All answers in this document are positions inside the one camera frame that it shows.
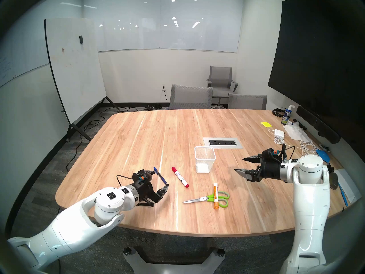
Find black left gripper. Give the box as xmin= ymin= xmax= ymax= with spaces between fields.
xmin=136 ymin=170 xmax=169 ymax=207

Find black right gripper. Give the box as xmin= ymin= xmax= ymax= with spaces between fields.
xmin=234 ymin=154 xmax=285 ymax=182

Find green handled scissors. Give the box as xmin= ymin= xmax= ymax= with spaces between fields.
xmin=183 ymin=192 xmax=230 ymax=209

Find white mesh pen holder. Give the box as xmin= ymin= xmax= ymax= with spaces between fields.
xmin=194 ymin=146 xmax=216 ymax=174

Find blue ballpoint pen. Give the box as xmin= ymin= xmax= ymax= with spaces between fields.
xmin=153 ymin=167 xmax=169 ymax=186

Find red capped white marker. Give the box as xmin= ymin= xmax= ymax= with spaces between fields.
xmin=171 ymin=167 xmax=189 ymax=188

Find silver table outlet box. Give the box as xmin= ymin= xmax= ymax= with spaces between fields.
xmin=203 ymin=137 xmax=244 ymax=149

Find white crumpled plastic sheet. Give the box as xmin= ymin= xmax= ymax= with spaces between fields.
xmin=283 ymin=124 xmax=313 ymax=142

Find whiteboard cleaner spray bottle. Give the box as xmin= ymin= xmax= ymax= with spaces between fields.
xmin=281 ymin=105 xmax=294 ymax=125

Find gray mesh office chair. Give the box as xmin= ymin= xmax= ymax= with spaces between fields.
xmin=228 ymin=94 xmax=267 ymax=110
xmin=170 ymin=84 xmax=214 ymax=110

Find black video sound bar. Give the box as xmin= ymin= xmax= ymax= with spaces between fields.
xmin=297 ymin=106 xmax=341 ymax=145

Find gray office chair with armrests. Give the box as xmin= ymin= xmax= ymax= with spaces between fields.
xmin=206 ymin=66 xmax=238 ymax=108

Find bright blue thin stick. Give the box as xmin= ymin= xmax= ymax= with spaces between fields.
xmin=338 ymin=183 xmax=349 ymax=207

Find white paper sheet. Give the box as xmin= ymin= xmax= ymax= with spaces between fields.
xmin=334 ymin=169 xmax=362 ymax=204

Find rolling white whiteboard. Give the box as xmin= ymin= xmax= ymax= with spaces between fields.
xmin=44 ymin=18 xmax=120 ymax=142

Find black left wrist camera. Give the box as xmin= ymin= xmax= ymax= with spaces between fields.
xmin=133 ymin=171 xmax=153 ymax=183

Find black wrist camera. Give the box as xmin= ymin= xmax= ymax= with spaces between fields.
xmin=262 ymin=148 xmax=279 ymax=162
xmin=133 ymin=171 xmax=153 ymax=183

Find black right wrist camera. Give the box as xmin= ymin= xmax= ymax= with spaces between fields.
xmin=262 ymin=148 xmax=279 ymax=162

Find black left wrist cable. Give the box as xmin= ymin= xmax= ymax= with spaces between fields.
xmin=116 ymin=174 xmax=138 ymax=189

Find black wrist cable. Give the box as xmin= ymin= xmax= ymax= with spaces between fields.
xmin=116 ymin=174 xmax=138 ymax=189
xmin=281 ymin=144 xmax=297 ymax=163

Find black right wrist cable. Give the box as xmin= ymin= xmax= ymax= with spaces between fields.
xmin=281 ymin=144 xmax=297 ymax=163

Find white charger cable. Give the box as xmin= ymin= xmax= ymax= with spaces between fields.
xmin=274 ymin=137 xmax=321 ymax=157

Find large black wall screen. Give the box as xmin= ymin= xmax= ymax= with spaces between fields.
xmin=267 ymin=0 xmax=365 ymax=140

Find wide glass wall board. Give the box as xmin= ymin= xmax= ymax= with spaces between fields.
xmin=83 ymin=0 xmax=244 ymax=53

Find side wall whiteboard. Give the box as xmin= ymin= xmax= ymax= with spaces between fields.
xmin=0 ymin=19 xmax=50 ymax=87

